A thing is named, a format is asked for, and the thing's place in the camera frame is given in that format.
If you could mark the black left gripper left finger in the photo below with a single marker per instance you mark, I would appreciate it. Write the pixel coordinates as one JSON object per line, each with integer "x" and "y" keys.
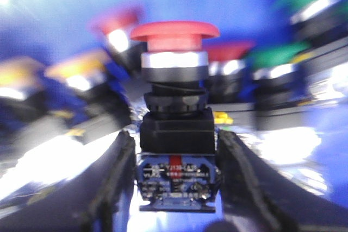
{"x": 98, "y": 199}

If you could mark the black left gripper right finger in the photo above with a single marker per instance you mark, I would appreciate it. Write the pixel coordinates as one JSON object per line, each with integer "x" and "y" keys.
{"x": 264, "y": 199}

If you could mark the red mushroom push button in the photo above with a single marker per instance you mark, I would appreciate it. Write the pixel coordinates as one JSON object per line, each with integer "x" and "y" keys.
{"x": 176, "y": 169}

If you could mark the green push button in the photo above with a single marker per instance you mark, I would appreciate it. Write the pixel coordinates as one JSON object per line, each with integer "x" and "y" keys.
{"x": 317, "y": 22}
{"x": 278, "y": 87}

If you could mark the yellow push button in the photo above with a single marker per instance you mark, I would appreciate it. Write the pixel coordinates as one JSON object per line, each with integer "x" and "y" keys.
{"x": 23, "y": 93}
{"x": 89, "y": 98}

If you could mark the blue source bin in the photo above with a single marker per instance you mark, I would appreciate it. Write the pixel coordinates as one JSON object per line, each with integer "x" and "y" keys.
{"x": 41, "y": 157}

